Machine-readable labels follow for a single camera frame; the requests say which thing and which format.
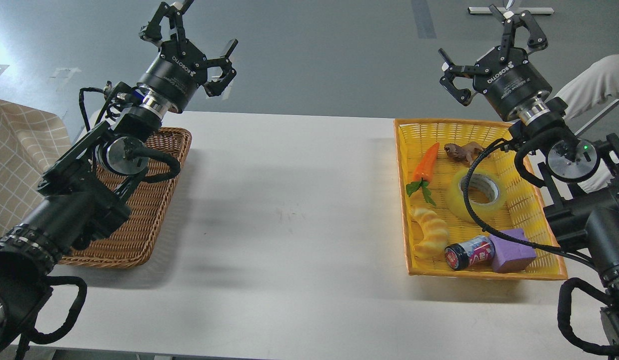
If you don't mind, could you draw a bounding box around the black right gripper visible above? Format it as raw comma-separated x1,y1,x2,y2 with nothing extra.
438,5,554,122

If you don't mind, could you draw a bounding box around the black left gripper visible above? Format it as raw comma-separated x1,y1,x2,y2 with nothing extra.
137,0,239,114

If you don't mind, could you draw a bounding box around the yellow tape roll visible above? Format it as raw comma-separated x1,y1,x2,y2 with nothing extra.
445,169,507,223

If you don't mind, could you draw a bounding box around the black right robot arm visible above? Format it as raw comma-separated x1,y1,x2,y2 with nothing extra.
439,5,619,360

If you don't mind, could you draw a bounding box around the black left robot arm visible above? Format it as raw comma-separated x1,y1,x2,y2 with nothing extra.
0,0,238,360

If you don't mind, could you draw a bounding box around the white metal stand base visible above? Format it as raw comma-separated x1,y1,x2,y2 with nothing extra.
466,0,556,16

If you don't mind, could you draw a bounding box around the brown toy lion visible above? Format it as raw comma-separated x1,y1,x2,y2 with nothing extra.
443,141,485,167

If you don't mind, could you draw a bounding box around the person in white clothing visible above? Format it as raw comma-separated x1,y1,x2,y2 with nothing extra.
554,53,619,195

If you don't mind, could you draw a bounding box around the orange toy carrot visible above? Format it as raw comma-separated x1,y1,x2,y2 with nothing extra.
405,142,440,207

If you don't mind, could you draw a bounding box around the yellow plastic basket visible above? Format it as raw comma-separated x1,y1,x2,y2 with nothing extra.
394,118,569,281

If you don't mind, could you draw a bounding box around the beige checkered cloth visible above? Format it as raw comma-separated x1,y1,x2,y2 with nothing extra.
0,99,71,237

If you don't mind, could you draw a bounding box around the small dark can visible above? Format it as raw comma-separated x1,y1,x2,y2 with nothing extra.
444,235,496,271

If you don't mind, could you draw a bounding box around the purple foam block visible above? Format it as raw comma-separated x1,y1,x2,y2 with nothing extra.
488,234,537,274

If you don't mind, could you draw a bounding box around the brown wicker basket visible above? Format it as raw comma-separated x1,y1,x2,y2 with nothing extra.
59,127,192,269

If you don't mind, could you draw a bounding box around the yellow toy croissant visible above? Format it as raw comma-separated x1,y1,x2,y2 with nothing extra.
411,207,449,259

